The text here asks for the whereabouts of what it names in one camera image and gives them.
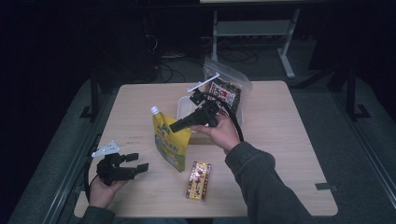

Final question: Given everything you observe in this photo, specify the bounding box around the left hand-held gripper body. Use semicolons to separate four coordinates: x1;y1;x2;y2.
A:
91;140;139;187

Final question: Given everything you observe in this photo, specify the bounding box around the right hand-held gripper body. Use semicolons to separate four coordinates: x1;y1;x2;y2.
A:
186;72;220;129

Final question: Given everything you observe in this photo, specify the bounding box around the white plastic storage box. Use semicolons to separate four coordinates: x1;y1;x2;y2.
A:
177;95;245;134

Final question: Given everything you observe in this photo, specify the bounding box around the clear bag of dried vegetables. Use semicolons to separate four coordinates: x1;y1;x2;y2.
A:
203;56;253;118

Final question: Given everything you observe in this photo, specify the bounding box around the yellow spouted seasoning pouch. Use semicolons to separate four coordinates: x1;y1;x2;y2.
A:
150;105;193;173

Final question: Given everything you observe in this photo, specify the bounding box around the yellow and red spice box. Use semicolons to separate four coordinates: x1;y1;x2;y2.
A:
185;161;212;202

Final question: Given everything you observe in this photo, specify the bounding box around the person's left hand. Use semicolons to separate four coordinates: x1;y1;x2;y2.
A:
89;176;129;209

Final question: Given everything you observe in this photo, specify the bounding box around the person's right hand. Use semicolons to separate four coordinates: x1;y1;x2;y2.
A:
190;115;242;156

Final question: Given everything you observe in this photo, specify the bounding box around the black metal stand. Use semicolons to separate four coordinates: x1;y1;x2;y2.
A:
342;62;372;120
78;71;104;120

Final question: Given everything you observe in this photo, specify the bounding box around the grey tape strip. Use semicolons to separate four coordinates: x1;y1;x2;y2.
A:
315;182;339;191

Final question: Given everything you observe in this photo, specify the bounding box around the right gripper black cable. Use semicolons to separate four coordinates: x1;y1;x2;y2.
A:
199;91;245;143

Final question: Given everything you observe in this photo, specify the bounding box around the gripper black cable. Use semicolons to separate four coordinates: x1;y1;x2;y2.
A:
199;91;245;143
83;157;101;202

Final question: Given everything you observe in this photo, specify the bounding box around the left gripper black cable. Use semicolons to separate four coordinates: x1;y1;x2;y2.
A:
83;157;101;202

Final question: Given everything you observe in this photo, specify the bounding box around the white metal desk frame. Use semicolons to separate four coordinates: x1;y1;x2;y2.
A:
199;0;302;79

